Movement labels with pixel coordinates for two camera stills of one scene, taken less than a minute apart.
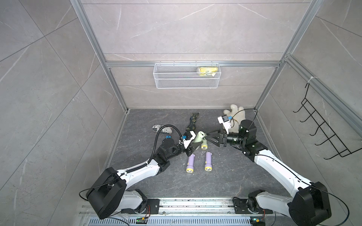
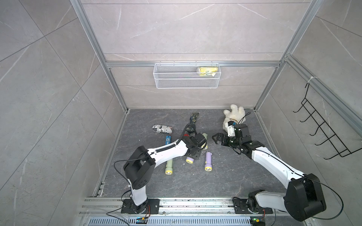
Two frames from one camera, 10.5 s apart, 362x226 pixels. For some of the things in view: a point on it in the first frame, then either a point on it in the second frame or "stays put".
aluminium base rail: x=179 y=212 stays put
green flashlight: x=204 y=145 stays put
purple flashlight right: x=208 y=166 stays put
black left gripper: x=189 y=150 to x=197 y=157
